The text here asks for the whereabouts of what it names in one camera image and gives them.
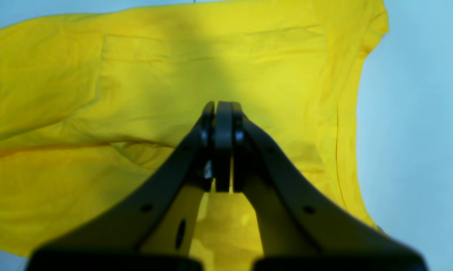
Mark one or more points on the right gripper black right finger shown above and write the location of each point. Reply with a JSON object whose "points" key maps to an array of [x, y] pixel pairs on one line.
{"points": [[298, 224]]}

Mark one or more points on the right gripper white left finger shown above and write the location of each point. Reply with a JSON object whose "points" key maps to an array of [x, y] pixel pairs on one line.
{"points": [[154, 224]]}

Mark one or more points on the orange t-shirt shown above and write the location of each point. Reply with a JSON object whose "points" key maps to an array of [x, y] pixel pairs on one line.
{"points": [[92, 104]]}

